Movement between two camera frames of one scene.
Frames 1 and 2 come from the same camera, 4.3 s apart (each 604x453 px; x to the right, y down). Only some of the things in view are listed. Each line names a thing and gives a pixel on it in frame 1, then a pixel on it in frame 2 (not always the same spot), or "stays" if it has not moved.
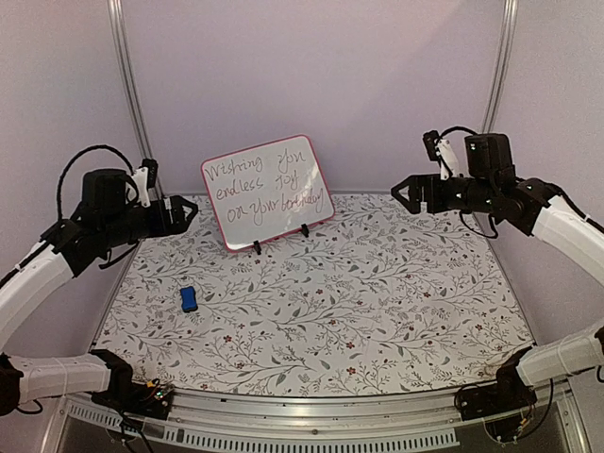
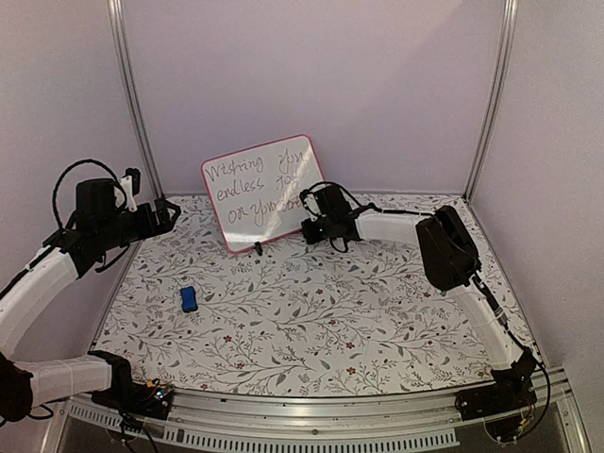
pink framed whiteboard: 266,190 stays
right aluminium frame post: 504,63 stays
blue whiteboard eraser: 189,301 stays
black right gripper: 420,184 -> 309,237
